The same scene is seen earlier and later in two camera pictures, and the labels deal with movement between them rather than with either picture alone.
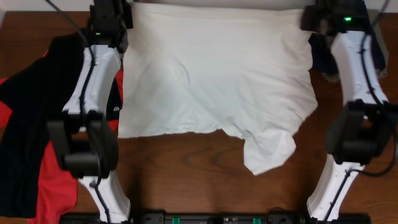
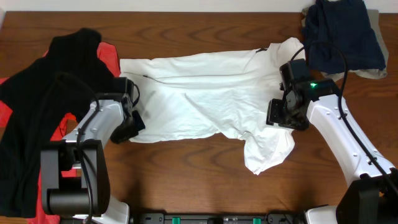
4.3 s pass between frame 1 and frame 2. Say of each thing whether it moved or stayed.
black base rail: stayed
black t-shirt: stayed
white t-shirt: moved
